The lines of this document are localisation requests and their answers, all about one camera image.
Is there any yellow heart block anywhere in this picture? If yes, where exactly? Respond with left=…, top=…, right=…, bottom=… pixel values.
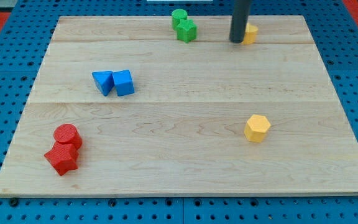
left=242, top=23, right=259, bottom=45

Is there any light wooden board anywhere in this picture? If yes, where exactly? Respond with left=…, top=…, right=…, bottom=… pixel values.
left=0, top=16, right=358, bottom=198

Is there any blue cube block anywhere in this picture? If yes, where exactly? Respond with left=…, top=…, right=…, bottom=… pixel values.
left=112, top=70, right=134, bottom=96

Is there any yellow hexagon block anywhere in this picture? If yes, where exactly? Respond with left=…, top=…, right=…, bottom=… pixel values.
left=244, top=114, right=271, bottom=143

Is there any green star block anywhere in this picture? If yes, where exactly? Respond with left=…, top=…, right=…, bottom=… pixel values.
left=177, top=19, right=197, bottom=43

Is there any blue triangle block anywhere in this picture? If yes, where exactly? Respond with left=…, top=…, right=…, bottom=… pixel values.
left=92, top=71, right=114, bottom=96

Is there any green cylinder block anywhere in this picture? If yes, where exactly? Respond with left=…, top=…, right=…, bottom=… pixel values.
left=171, top=9, right=188, bottom=30

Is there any red cylinder block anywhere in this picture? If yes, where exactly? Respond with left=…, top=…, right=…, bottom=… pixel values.
left=53, top=123, right=83, bottom=150

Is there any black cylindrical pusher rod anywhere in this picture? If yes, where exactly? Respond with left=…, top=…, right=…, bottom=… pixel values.
left=229, top=0, right=252, bottom=44

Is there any red star block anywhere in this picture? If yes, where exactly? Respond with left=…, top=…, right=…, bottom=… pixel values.
left=44, top=141, right=79, bottom=176

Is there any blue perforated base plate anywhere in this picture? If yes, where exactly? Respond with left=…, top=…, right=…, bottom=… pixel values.
left=0, top=0, right=358, bottom=223

